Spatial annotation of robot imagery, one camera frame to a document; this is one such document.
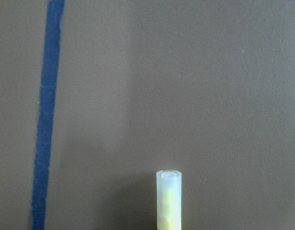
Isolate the green highlighter pen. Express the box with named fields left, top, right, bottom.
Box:
left=156, top=170, right=182, bottom=230

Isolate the long blue tape strip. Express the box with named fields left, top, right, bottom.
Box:
left=31, top=0, right=65, bottom=230

